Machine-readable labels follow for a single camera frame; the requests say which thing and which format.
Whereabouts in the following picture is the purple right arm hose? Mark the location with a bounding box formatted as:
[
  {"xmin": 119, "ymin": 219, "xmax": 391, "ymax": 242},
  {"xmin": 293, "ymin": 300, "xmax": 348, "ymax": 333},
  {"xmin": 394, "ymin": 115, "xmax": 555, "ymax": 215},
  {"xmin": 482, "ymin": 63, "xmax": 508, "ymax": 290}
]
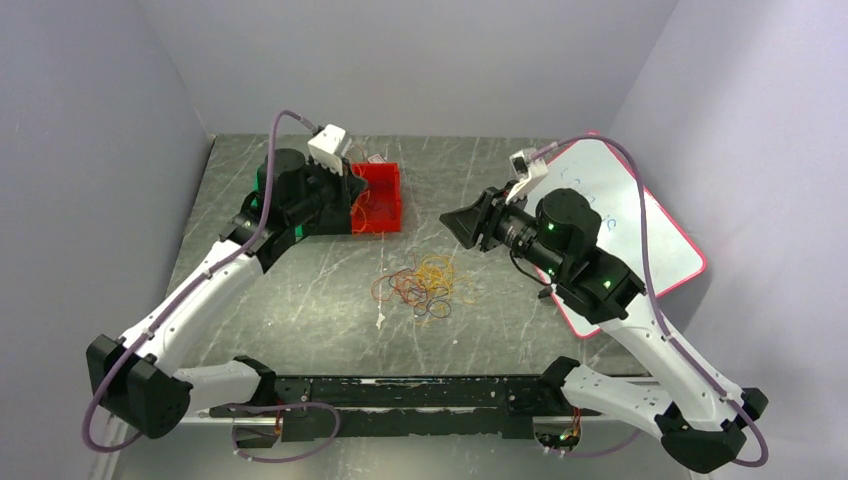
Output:
[{"xmin": 529, "ymin": 134, "xmax": 771, "ymax": 469}]

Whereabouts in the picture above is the pink framed whiteboard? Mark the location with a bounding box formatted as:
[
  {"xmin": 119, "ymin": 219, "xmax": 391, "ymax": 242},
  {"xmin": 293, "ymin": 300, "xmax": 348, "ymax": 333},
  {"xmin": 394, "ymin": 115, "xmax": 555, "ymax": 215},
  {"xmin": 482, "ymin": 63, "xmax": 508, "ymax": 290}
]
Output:
[{"xmin": 525, "ymin": 139, "xmax": 707, "ymax": 297}]

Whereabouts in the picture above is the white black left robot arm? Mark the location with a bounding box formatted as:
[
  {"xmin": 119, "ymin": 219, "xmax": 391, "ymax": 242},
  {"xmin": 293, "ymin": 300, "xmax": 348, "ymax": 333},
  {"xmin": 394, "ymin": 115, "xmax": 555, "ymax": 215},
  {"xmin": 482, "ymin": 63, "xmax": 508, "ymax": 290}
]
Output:
[{"xmin": 86, "ymin": 148, "xmax": 368, "ymax": 439}]

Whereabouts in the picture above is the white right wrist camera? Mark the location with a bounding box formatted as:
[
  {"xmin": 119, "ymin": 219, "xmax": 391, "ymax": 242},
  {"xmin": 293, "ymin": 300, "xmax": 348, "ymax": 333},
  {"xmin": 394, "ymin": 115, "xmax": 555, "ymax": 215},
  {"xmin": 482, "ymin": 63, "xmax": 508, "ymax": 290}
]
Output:
[{"xmin": 506, "ymin": 148, "xmax": 548, "ymax": 204}]

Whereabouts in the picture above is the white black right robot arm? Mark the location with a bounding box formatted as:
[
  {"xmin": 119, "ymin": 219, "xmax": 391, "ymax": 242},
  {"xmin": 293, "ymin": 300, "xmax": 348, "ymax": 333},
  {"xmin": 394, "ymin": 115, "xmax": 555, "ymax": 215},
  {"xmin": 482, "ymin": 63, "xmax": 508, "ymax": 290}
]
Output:
[{"xmin": 440, "ymin": 188, "xmax": 768, "ymax": 474}]

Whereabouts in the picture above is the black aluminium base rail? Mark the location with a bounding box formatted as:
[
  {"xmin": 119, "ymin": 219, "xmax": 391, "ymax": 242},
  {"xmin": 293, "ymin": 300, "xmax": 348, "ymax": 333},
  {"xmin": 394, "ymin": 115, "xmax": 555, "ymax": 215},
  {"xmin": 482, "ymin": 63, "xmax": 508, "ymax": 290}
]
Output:
[{"xmin": 109, "ymin": 376, "xmax": 604, "ymax": 444}]

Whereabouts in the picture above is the yellow thin cable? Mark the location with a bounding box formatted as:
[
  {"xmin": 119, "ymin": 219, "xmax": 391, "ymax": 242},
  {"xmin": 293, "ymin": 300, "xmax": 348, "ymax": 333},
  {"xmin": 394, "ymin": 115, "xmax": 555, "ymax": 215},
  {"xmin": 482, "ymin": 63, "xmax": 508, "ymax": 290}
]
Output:
[{"xmin": 410, "ymin": 253, "xmax": 478, "ymax": 327}]

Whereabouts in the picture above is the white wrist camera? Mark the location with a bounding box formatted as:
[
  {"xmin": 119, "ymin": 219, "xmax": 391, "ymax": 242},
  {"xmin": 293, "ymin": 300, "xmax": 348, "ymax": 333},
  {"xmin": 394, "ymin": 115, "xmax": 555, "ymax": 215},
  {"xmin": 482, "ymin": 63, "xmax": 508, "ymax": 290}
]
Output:
[
  {"xmin": 506, "ymin": 148, "xmax": 548, "ymax": 204},
  {"xmin": 307, "ymin": 124, "xmax": 351, "ymax": 176}
]

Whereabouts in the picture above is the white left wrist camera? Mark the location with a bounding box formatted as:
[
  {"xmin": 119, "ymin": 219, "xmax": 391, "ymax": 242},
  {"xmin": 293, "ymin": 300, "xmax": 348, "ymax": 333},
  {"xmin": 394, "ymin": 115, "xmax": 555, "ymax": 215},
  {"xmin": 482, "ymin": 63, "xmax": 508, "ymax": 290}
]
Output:
[{"xmin": 307, "ymin": 124, "xmax": 351, "ymax": 176}]

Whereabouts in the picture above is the orange thin cable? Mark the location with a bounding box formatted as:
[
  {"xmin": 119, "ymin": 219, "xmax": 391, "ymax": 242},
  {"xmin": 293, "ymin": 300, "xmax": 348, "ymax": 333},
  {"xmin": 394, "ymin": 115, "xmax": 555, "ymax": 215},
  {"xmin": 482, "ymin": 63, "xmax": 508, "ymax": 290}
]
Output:
[
  {"xmin": 349, "ymin": 142, "xmax": 392, "ymax": 233},
  {"xmin": 370, "ymin": 264, "xmax": 458, "ymax": 313}
]

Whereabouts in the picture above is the red plastic bin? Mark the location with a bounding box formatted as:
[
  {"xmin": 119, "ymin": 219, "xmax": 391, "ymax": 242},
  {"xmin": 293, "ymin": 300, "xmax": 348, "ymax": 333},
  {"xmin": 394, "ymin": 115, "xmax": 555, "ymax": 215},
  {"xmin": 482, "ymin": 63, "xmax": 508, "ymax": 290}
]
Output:
[{"xmin": 350, "ymin": 163, "xmax": 403, "ymax": 234}]

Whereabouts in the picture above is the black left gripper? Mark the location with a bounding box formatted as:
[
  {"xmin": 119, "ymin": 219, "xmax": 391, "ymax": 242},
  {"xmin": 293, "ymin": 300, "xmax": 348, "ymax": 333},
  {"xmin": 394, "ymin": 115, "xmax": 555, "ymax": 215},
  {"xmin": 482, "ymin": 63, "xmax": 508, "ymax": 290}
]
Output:
[{"xmin": 286, "ymin": 152, "xmax": 368, "ymax": 225}]

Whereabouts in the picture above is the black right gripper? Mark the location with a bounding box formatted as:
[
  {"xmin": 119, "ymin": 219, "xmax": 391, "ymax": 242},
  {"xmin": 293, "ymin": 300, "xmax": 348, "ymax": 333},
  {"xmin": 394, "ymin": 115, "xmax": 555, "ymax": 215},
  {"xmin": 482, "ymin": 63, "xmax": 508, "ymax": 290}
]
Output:
[{"xmin": 440, "ymin": 179, "xmax": 567, "ymax": 279}]

